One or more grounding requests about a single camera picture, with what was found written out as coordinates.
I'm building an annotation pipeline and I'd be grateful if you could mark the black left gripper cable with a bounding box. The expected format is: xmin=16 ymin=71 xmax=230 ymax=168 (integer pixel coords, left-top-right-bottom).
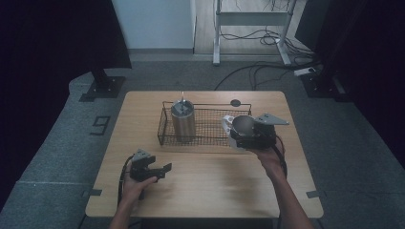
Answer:
xmin=117 ymin=154 xmax=136 ymax=208

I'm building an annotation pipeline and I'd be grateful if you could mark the dark wire mesh basket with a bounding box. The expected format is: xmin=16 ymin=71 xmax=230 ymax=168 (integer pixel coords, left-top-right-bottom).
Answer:
xmin=157 ymin=100 xmax=256 ymax=147

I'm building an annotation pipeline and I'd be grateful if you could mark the white power strip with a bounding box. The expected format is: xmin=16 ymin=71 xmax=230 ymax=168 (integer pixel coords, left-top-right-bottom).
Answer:
xmin=293 ymin=66 xmax=317 ymax=77

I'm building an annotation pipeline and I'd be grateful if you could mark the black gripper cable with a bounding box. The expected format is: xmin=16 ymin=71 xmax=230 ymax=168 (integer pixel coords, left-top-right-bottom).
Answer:
xmin=274 ymin=135 xmax=289 ymax=179
xmin=117 ymin=154 xmax=136 ymax=208

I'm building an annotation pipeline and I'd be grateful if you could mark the person's right hand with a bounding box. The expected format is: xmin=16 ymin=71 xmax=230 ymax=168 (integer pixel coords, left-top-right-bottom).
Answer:
xmin=250 ymin=139 xmax=288 ymax=181

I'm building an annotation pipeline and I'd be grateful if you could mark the tangle of floor cables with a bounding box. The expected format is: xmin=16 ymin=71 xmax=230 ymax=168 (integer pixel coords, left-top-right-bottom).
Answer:
xmin=219 ymin=28 xmax=317 ymax=62

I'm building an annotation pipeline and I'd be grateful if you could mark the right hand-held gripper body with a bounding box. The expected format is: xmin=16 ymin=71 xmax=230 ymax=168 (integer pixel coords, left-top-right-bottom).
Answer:
xmin=244 ymin=113 xmax=290 ymax=151

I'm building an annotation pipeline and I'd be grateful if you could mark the black stand with base plate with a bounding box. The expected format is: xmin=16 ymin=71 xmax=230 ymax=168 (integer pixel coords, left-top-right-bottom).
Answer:
xmin=300 ymin=65 xmax=352 ymax=103
xmin=78 ymin=67 xmax=127 ymax=103

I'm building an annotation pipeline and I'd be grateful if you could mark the grey tape strip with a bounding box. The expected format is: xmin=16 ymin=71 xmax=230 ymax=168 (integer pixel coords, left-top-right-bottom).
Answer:
xmin=80 ymin=188 xmax=103 ymax=198
xmin=306 ymin=190 xmax=327 ymax=199

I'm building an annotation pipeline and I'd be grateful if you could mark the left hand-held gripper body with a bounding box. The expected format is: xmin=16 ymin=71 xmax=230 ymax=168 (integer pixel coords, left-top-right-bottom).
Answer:
xmin=129 ymin=148 xmax=160 ymax=183

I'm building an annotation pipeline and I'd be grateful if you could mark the dark curtain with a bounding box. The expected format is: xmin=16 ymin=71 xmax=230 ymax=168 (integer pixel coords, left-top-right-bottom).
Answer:
xmin=294 ymin=0 xmax=405 ymax=168
xmin=0 ymin=0 xmax=133 ymax=204

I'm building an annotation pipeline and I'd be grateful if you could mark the stainless steel tumbler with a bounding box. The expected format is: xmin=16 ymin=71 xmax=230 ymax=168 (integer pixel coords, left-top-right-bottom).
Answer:
xmin=170 ymin=98 xmax=197 ymax=143

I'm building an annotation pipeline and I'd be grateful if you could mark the white desk frame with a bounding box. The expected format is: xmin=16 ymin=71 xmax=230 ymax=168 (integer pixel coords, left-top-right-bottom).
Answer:
xmin=212 ymin=0 xmax=299 ymax=67

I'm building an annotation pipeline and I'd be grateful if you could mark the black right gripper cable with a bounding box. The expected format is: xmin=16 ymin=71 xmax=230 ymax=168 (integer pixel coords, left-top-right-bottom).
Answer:
xmin=274 ymin=135 xmax=289 ymax=179

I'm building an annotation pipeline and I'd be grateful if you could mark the long black floor cable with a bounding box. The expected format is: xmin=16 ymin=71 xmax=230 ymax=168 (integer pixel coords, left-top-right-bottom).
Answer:
xmin=213 ymin=62 xmax=318 ymax=92

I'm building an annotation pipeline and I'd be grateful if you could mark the person's left hand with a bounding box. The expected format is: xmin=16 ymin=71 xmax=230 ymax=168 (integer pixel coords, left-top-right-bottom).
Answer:
xmin=121 ymin=176 xmax=159 ymax=209

